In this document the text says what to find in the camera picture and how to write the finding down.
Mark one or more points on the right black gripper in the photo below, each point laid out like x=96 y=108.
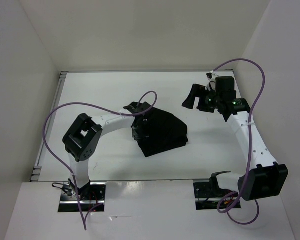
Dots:
x=198 y=91

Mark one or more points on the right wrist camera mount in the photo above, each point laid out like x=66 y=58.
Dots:
x=211 y=76

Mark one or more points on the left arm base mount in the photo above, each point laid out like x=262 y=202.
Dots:
x=68 y=200

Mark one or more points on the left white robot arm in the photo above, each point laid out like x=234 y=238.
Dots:
x=82 y=138

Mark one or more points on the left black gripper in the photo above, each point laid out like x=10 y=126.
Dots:
x=143 y=135

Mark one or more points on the black skirt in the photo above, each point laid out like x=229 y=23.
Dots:
x=166 y=132

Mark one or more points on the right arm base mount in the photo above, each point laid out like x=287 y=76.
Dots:
x=205 y=197

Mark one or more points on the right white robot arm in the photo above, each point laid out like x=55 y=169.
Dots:
x=265 y=177

